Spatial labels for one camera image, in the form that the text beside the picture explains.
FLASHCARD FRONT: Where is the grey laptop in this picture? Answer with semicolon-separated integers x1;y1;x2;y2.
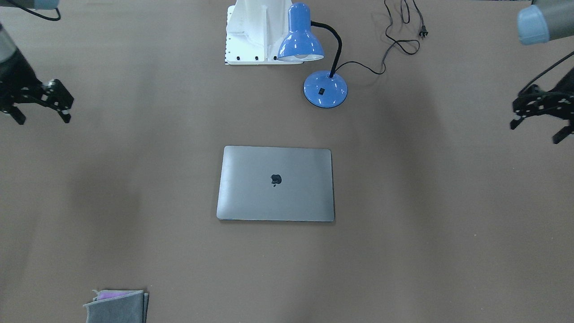
217;145;335;223

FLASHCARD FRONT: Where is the grey folded cloth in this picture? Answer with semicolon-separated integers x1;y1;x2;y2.
83;289;149;323

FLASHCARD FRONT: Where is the blue desk lamp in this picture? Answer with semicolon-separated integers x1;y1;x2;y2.
277;2;348;109

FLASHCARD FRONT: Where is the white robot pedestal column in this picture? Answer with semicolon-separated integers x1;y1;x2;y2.
224;0;299;65

